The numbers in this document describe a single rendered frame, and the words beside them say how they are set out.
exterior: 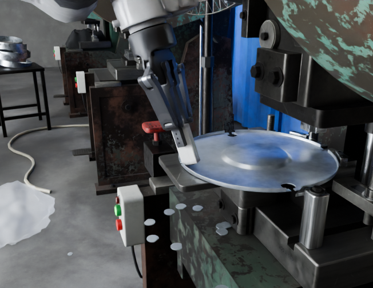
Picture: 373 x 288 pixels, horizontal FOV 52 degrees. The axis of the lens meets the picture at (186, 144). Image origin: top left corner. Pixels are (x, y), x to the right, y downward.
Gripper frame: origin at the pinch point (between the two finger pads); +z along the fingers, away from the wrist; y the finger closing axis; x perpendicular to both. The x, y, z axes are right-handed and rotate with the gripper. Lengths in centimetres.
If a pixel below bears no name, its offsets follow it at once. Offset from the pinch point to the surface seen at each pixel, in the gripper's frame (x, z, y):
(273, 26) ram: 16.6, -14.7, -13.1
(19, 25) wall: -472, -147, -440
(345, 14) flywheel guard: 30.1, -13.6, 29.9
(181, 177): 0.0, 4.2, 4.7
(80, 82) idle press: -139, -20, -143
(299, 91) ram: 19.3, -3.3, -8.0
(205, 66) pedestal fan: -29, -9, -88
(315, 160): 18.5, 10.3, -11.3
